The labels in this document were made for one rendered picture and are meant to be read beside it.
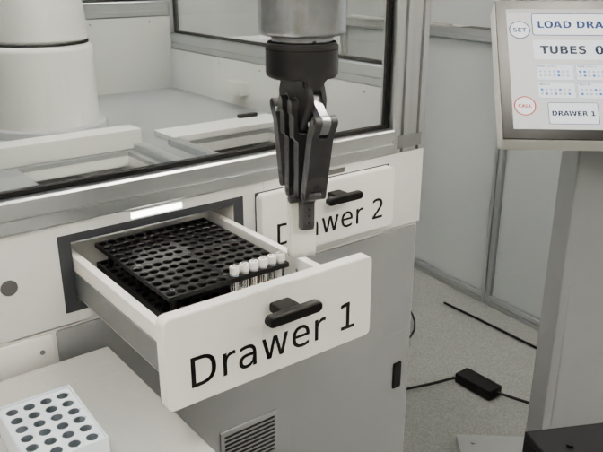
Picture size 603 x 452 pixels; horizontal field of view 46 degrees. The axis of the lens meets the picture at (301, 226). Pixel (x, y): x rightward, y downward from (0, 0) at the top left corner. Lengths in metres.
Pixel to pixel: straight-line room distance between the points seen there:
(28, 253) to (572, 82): 1.03
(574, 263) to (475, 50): 1.34
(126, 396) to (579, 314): 1.07
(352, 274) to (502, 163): 1.89
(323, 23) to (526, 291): 2.18
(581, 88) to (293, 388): 0.78
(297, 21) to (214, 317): 0.32
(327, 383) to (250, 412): 0.18
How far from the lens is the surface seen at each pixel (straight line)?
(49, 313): 1.03
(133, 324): 0.87
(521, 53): 1.50
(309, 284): 0.84
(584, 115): 1.46
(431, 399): 2.31
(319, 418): 1.42
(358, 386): 1.45
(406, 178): 1.35
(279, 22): 0.71
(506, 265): 2.83
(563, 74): 1.49
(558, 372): 1.75
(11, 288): 1.00
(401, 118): 1.31
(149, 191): 1.04
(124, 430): 0.89
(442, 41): 2.92
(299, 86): 0.73
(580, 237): 1.62
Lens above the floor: 1.27
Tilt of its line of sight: 20 degrees down
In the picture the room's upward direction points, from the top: straight up
